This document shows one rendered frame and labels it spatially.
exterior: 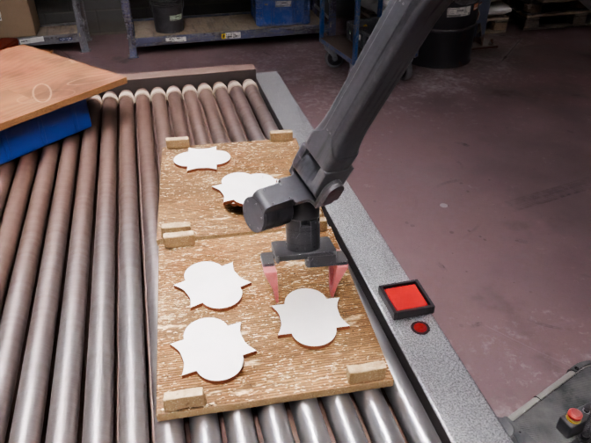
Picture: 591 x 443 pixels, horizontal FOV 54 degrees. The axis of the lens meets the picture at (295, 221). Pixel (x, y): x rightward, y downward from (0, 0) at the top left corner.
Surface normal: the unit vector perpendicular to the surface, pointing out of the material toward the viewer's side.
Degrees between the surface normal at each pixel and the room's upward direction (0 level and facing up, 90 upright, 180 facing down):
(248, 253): 0
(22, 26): 90
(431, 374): 0
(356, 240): 0
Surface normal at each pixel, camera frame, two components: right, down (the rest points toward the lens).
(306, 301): 0.00, -0.82
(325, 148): -0.77, 0.22
